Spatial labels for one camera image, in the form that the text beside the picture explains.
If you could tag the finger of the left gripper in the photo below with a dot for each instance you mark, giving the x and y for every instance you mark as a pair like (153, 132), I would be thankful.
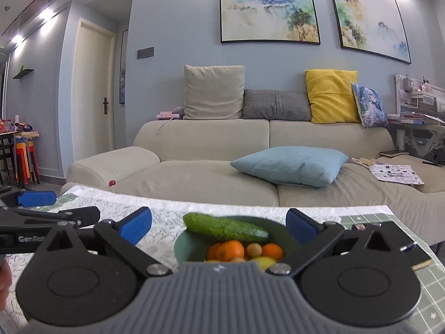
(36, 198)

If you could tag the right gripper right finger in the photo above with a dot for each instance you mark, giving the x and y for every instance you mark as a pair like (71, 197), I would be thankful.
(315, 242)

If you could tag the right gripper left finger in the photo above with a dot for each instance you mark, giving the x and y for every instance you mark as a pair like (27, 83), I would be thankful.
(118, 240)

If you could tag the orange mandarin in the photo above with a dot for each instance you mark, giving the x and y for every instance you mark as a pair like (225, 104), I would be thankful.
(211, 253)
(273, 251)
(230, 250)

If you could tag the green colander bowl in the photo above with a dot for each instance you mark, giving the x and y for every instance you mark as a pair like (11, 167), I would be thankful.
(208, 246)

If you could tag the green cucumber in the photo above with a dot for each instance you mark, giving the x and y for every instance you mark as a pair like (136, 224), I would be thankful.
(222, 228)

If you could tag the white lace tablecloth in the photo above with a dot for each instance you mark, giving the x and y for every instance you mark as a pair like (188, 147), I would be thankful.
(157, 231)

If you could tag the stacked colourful stools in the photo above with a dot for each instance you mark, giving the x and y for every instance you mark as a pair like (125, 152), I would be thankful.
(25, 161)

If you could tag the light blue pillow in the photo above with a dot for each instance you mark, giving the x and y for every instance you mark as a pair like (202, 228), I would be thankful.
(294, 165)

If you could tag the beige sofa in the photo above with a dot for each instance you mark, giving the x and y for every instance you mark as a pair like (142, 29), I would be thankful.
(190, 161)

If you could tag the printed paper sheet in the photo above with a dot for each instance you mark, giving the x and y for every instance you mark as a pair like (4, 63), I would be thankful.
(402, 174)

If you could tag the pink item on sofa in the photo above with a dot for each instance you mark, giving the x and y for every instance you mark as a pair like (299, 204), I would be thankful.
(168, 116)

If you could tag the white door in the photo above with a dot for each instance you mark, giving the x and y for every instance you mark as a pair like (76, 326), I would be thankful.
(91, 91)

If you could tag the blue patterned cushion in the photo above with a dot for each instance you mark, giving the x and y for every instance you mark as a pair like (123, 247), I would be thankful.
(369, 107)

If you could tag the yellow cushion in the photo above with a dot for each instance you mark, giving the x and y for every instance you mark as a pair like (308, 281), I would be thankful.
(330, 96)

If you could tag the grey cushion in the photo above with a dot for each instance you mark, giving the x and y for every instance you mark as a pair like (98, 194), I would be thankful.
(276, 105)

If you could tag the beige cushion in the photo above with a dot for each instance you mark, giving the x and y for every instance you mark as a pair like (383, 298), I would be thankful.
(214, 93)

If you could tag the cluttered white desk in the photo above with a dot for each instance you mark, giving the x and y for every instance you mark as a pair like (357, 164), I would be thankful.
(417, 127)

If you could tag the right landscape painting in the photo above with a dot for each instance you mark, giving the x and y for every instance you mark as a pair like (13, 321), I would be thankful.
(372, 26)

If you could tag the landscape painting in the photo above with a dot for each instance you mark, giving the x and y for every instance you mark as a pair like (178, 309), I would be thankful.
(293, 21)
(372, 26)

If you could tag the left landscape painting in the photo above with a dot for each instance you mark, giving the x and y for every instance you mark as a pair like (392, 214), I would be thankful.
(293, 21)

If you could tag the small wall shelf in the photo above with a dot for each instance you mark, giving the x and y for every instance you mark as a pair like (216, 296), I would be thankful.
(23, 72)

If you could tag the black wall switch panel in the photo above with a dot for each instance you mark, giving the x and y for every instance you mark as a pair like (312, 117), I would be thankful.
(145, 53)

